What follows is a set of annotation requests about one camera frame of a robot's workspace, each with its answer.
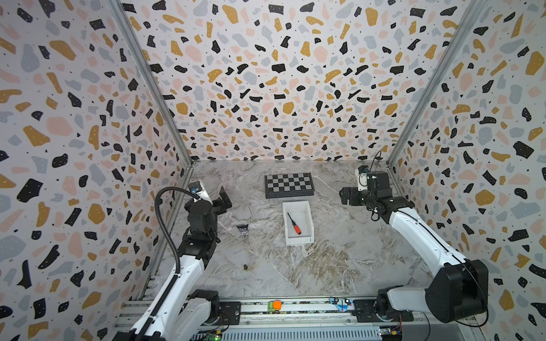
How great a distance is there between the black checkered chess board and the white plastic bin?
0.06 meters

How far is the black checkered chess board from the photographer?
1.08 meters

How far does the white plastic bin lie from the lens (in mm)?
897
